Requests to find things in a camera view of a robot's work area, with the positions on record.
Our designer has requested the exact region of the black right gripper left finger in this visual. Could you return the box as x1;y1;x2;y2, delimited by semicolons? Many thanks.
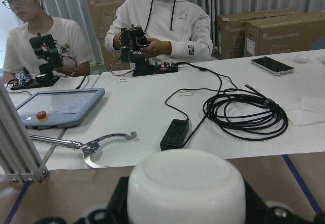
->
35;177;130;224

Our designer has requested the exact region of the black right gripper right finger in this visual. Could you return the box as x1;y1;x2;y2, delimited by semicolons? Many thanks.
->
242;178;325;224

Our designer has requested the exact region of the white plastic cup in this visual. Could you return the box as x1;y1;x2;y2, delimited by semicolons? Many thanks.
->
127;149;246;223

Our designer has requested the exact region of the metal grabber claw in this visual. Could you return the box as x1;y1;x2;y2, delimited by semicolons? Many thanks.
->
29;131;138;169

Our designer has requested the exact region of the black power adapter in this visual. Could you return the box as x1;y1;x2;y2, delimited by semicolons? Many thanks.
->
160;119;189;151

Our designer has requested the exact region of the teach pendant tablet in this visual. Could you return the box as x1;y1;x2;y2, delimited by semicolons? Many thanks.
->
16;88;105;130

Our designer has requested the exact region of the black smartphone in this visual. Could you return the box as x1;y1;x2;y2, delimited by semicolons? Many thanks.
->
251;56;294;76

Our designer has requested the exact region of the cardboard box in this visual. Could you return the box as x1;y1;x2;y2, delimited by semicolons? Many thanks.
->
216;8;324;59

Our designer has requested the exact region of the person in white hoodie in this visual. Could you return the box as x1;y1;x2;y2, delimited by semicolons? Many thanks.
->
105;0;213;62

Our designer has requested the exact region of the person in white shirt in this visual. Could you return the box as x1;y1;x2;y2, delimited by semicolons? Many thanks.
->
2;0;93;83

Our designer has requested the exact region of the coiled black cable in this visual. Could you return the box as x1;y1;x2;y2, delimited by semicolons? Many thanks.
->
202;83;289;141

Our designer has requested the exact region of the aluminium frame post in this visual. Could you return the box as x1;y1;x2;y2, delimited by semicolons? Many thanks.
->
1;83;48;182

